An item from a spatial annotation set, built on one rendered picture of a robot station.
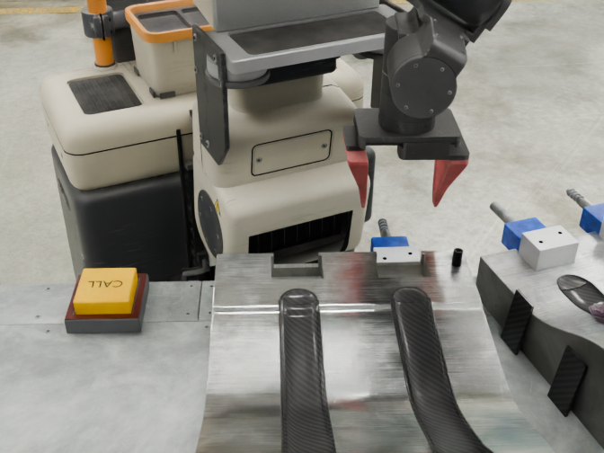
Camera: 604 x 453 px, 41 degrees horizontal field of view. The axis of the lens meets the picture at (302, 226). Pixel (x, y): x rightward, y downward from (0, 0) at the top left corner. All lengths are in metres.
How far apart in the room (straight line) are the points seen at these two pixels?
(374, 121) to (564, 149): 2.25
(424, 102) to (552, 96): 2.75
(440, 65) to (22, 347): 0.52
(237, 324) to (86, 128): 0.62
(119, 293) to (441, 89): 0.41
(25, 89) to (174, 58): 2.19
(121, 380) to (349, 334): 0.24
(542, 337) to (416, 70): 0.31
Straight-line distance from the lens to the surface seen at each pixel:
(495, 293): 0.90
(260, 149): 1.09
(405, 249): 0.91
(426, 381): 0.72
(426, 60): 0.69
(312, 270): 0.84
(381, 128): 0.81
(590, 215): 1.00
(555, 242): 0.91
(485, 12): 0.76
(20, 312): 0.95
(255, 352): 0.73
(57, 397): 0.84
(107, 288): 0.90
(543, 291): 0.88
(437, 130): 0.81
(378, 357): 0.73
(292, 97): 1.11
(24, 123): 3.21
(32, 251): 2.47
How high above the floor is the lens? 1.38
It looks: 34 degrees down
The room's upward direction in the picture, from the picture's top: 1 degrees clockwise
